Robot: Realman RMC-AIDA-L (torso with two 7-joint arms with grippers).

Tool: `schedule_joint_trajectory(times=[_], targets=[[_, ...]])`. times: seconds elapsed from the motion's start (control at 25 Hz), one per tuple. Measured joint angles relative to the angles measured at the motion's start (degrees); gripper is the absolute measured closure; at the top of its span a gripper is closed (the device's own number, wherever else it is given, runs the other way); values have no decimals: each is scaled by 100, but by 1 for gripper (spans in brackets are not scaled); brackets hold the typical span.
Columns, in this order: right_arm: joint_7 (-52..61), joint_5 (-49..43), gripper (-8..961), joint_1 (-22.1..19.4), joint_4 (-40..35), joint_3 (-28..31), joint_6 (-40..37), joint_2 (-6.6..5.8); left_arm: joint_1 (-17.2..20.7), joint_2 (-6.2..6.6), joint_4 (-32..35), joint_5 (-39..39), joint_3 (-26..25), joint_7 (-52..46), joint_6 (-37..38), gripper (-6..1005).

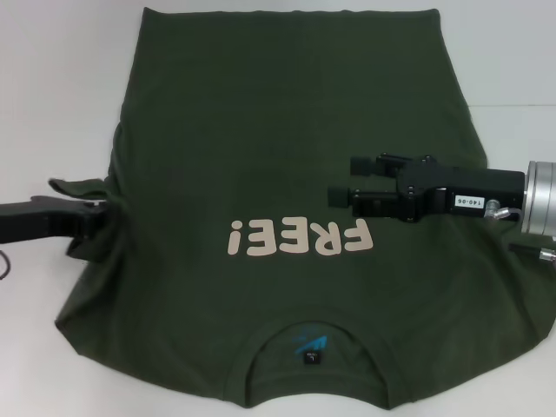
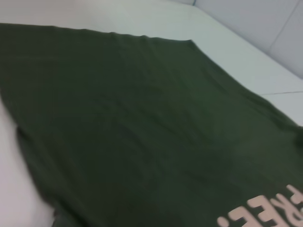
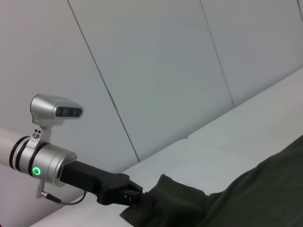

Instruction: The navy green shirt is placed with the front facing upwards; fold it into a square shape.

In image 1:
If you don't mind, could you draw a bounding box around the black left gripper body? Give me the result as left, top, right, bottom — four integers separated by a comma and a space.
0, 195, 89, 246

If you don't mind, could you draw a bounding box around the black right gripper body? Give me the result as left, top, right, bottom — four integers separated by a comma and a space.
394, 155, 527, 226

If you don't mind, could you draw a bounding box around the dark green FREE! t-shirt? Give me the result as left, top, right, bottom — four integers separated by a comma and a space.
46, 6, 556, 417

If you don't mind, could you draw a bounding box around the right gripper silver plug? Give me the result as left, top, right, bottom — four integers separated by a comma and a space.
486, 198, 523, 223

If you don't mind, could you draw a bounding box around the right arm cable with plug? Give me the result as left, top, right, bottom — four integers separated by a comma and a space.
509, 242, 556, 265

